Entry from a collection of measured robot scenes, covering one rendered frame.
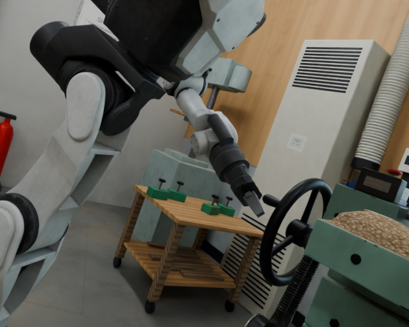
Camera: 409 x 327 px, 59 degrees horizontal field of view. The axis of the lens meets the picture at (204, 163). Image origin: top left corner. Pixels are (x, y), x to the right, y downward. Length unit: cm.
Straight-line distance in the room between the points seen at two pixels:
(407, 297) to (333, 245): 11
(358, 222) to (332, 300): 17
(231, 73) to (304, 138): 86
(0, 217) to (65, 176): 16
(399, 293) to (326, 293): 17
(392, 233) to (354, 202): 26
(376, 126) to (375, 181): 150
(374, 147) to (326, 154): 26
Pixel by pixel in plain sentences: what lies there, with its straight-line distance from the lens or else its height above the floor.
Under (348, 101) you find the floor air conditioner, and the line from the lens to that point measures 228.
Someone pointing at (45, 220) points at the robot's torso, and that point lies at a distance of 89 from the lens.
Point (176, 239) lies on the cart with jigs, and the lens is 186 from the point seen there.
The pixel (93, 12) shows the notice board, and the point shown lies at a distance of 338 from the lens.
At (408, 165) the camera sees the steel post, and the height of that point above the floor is 118.
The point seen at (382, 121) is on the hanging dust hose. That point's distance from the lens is 229.
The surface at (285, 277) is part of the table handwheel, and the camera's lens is 98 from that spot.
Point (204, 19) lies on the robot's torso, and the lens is 73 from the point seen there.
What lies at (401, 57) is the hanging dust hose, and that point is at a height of 175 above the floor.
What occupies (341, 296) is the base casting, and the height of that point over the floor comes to 79.
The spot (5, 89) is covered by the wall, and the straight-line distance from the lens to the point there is 325.
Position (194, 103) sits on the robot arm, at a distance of 108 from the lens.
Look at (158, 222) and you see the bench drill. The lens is 282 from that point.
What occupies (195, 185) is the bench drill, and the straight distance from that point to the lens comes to 287.
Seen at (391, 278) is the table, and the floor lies 87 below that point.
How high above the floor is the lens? 96
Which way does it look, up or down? 4 degrees down
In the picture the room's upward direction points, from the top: 20 degrees clockwise
